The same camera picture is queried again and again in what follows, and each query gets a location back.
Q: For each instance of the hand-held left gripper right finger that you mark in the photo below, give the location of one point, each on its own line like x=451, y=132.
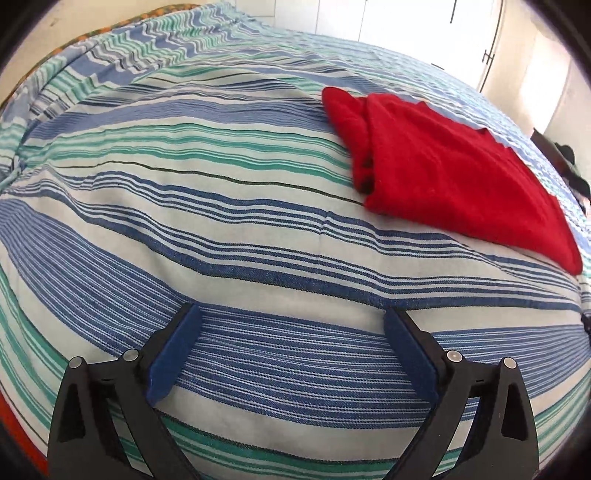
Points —
x=412, y=357

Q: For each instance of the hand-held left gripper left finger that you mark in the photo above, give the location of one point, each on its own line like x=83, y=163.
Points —
x=175, y=355

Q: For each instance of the red sweater with white rabbit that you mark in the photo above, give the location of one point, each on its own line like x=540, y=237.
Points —
x=438, y=175

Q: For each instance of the pile of clothes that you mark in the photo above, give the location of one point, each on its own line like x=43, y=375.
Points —
x=570, y=159

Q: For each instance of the striped blue green bedspread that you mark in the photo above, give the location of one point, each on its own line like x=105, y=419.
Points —
x=231, y=230

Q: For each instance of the orange fleece cloth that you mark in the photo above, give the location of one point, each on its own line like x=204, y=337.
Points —
x=23, y=438

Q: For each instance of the white wardrobe doors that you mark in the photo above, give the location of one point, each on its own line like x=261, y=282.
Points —
x=415, y=27

